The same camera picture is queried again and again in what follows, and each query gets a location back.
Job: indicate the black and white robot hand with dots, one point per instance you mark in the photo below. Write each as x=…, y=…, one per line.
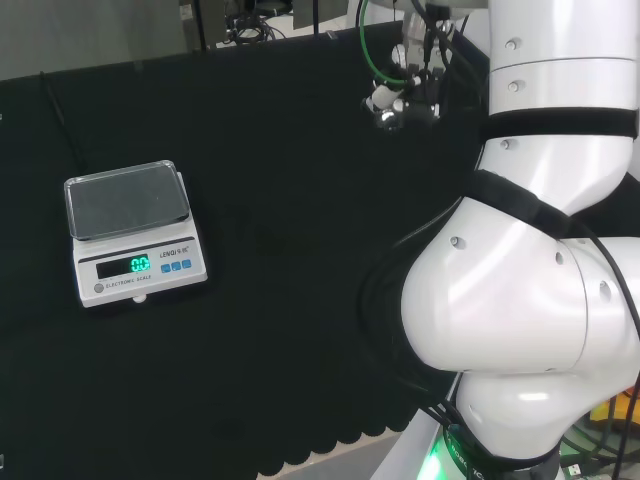
x=420, y=102

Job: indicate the white electronic balance steel pan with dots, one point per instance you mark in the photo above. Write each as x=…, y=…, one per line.
x=135, y=260

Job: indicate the black bench cloth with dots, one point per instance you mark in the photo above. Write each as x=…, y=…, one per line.
x=280, y=250

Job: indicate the yellow stop button box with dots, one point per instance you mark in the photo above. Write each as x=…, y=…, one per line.
x=622, y=405

